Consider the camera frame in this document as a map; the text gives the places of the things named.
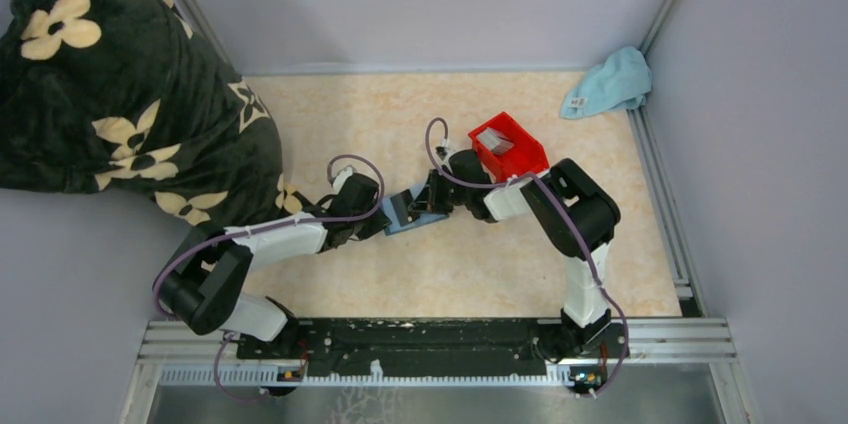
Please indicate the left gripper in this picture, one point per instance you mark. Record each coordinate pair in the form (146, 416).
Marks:
(378, 222)

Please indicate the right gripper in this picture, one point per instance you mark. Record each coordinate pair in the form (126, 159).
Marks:
(429, 200)

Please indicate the teal card holder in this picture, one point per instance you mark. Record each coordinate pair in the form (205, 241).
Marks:
(398, 209)

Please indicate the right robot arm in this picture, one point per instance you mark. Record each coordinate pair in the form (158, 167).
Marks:
(575, 213)

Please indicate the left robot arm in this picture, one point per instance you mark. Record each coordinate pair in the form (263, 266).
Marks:
(203, 285)

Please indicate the silver credit cards stack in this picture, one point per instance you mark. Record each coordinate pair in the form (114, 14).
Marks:
(494, 141)

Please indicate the red plastic bin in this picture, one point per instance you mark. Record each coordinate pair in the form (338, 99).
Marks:
(527, 155)

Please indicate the light blue cloth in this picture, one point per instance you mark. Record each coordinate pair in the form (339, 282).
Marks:
(621, 82)

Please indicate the black floral blanket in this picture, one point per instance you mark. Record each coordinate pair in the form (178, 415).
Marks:
(101, 95)

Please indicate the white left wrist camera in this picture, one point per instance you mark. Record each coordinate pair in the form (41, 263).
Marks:
(342, 176)

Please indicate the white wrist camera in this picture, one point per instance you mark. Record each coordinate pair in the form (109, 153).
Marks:
(342, 176)
(444, 149)

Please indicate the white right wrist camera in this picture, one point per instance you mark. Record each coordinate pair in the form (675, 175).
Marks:
(444, 149)

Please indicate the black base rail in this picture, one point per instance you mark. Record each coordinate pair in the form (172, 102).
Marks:
(452, 350)

